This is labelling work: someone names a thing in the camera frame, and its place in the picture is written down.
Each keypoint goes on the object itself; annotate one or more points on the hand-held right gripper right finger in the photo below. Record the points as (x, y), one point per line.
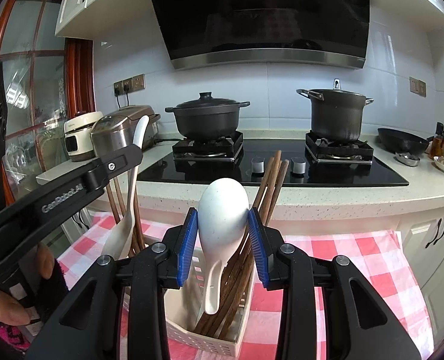
(257, 247)

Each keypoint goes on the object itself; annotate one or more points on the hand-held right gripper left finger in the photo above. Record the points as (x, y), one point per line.
(188, 247)

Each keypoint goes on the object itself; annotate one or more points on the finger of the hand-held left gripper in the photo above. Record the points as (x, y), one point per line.
(117, 165)

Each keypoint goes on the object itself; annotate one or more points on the brown wooden chopstick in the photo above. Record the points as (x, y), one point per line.
(264, 180)
(113, 204)
(120, 195)
(274, 165)
(280, 178)

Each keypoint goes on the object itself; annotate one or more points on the white ceramic spoon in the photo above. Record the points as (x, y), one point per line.
(222, 217)
(122, 232)

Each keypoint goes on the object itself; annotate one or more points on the white plastic utensil basket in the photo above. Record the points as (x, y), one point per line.
(180, 307)

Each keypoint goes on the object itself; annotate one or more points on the person's left hand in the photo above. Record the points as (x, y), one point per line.
(4, 305)

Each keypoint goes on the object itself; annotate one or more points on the steel rice cooker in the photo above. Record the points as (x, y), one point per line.
(113, 131)

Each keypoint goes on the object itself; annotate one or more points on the white air fryer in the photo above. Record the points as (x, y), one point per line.
(81, 138)

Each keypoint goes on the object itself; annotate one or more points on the black glass gas hob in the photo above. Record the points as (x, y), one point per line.
(225, 172)

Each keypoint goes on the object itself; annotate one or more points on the red wooden glass door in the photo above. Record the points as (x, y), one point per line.
(79, 75)

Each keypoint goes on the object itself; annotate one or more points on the pink checkered tablecloth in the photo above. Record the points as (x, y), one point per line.
(356, 262)

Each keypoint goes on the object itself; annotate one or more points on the black casserole pot with lid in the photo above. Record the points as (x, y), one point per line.
(207, 118)

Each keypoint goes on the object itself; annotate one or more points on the speckled kitchen countertop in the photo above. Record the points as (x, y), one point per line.
(356, 202)

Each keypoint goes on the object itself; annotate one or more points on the person's pink patterned pants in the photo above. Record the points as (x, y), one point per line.
(8, 339)

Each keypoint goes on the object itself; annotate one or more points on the black stock pot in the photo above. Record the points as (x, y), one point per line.
(334, 116)

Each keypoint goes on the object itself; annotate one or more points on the small steel bowl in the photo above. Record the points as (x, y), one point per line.
(407, 159)

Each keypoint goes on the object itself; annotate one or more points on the black wok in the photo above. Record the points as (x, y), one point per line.
(401, 140)

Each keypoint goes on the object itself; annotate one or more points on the brown condiment bottle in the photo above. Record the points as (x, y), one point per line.
(438, 144)

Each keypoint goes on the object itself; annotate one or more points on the black range hood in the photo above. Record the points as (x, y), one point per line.
(263, 15)

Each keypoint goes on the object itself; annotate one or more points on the gold wall socket panel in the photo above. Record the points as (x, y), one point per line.
(130, 84)

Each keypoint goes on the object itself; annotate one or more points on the small gold wall socket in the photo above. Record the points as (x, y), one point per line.
(418, 86)

